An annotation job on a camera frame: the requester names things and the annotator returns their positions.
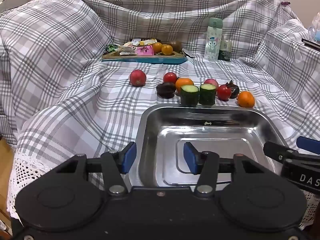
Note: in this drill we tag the clear blue plastic bag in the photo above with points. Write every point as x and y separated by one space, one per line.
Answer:
315 28

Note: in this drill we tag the red radish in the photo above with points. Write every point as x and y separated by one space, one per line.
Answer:
211 81
138 78

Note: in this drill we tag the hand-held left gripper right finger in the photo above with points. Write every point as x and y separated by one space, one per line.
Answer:
190 157

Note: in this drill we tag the white yellow snack packet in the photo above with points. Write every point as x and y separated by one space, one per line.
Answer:
147 40

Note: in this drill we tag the dark green can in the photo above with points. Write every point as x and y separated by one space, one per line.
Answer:
225 51

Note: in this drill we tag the white lace cloth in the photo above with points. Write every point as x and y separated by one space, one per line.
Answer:
22 170

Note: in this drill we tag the dark purple passion fruit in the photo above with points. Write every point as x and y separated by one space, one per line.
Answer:
234 91
165 90

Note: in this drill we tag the brown kiwi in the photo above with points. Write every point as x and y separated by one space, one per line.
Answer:
175 45

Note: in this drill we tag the small orange kumquat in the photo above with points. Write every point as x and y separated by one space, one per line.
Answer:
167 49
157 47

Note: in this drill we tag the grey plaid blanket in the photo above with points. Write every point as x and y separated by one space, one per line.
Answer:
62 55

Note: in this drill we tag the black flat object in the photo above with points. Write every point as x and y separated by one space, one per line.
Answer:
311 42

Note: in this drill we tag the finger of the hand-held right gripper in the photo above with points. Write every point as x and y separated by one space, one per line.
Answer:
308 145
273 150

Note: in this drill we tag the small white wrapper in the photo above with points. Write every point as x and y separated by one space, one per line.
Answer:
135 41

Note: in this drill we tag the stainless steel tray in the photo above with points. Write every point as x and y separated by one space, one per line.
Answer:
212 127

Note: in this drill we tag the blue tin tray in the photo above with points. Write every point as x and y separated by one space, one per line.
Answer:
150 60

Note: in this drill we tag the green candy wrapper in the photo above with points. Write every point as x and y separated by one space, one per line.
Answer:
111 48

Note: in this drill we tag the purple clip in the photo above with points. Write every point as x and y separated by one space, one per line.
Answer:
285 3

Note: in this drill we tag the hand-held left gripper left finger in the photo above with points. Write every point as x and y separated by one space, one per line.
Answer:
130 157

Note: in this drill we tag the green cucumber piece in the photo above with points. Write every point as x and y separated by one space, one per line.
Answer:
189 96
207 95

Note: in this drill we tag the silver foil packet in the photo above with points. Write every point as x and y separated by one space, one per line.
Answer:
189 53

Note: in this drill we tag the white bottle green lid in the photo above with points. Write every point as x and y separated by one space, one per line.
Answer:
213 42

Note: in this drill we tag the red tomato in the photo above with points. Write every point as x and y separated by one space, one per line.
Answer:
170 77
223 93

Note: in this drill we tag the pink snack packet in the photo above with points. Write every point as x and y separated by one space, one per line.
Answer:
144 50

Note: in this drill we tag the orange tangerine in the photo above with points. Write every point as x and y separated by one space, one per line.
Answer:
245 99
183 83

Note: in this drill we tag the striped snack packet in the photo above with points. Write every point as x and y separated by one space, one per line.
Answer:
126 51

